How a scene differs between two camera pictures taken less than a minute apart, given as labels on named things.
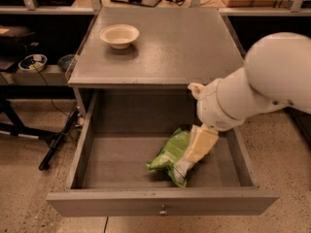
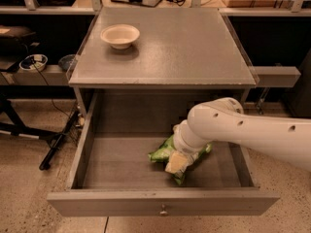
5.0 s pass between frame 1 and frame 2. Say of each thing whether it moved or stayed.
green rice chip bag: moved
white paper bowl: stayed
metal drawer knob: stayed
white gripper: moved
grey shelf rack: stayed
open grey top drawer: stayed
